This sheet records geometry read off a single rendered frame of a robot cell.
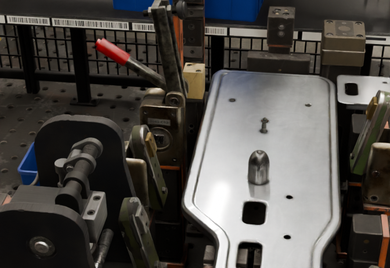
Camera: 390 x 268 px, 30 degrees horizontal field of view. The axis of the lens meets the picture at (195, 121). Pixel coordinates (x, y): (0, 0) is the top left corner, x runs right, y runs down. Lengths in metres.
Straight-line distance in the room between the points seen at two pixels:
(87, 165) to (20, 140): 0.93
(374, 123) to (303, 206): 0.16
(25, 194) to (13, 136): 0.94
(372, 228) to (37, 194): 0.46
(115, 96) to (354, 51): 0.72
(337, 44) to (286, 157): 0.32
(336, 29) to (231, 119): 0.30
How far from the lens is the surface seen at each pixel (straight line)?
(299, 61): 1.40
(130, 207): 0.87
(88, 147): 0.83
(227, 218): 1.01
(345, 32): 1.38
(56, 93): 1.90
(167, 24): 1.09
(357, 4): 1.57
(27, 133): 1.76
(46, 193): 0.82
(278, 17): 1.38
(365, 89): 1.32
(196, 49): 1.45
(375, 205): 1.17
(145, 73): 1.15
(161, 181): 1.05
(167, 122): 1.16
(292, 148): 1.15
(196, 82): 1.22
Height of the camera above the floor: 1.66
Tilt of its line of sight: 33 degrees down
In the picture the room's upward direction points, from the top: 1 degrees counter-clockwise
